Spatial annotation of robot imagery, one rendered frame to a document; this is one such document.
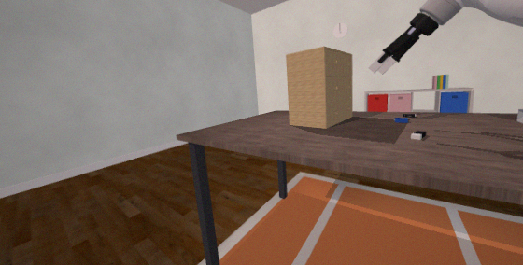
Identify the light wooden chest of drawers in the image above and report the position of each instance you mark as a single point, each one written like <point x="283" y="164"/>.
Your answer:
<point x="306" y="76"/>

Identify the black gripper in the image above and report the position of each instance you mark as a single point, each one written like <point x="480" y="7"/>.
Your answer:
<point x="423" y="25"/>

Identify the light brown wooden drawer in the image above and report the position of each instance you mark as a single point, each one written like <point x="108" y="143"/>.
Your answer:
<point x="332" y="58"/>
<point x="346" y="111"/>
<point x="346" y="64"/>
<point x="346" y="86"/>
<point x="333" y="112"/>
<point x="331" y="91"/>

